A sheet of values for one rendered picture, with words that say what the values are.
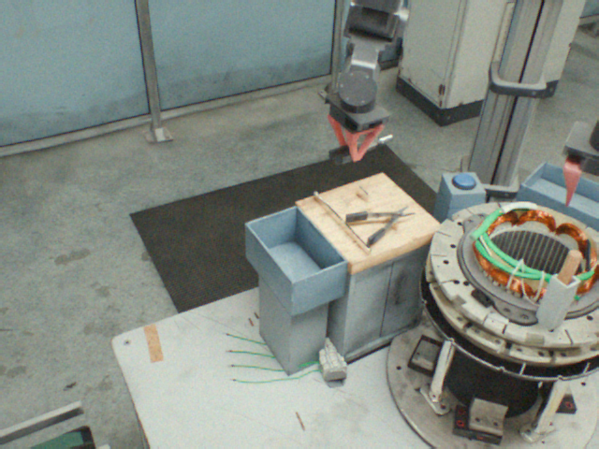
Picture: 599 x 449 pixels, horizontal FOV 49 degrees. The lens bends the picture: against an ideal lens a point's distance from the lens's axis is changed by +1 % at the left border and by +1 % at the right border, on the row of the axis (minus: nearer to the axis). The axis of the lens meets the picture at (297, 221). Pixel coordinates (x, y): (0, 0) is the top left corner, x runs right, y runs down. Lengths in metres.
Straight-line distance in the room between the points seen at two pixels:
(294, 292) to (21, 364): 1.50
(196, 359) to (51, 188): 1.92
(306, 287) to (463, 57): 2.42
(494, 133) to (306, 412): 0.71
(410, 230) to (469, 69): 2.32
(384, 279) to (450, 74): 2.31
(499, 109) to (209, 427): 0.87
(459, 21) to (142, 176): 1.63
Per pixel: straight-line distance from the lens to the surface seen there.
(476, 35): 3.37
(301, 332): 1.21
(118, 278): 2.62
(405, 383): 1.28
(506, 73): 1.45
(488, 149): 1.52
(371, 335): 1.30
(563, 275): 0.97
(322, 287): 1.11
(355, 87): 0.97
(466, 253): 1.10
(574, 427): 1.32
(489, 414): 1.23
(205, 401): 1.26
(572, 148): 0.84
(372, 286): 1.19
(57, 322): 2.52
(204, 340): 1.35
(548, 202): 1.34
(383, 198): 1.24
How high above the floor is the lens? 1.82
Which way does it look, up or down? 40 degrees down
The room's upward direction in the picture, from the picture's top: 3 degrees clockwise
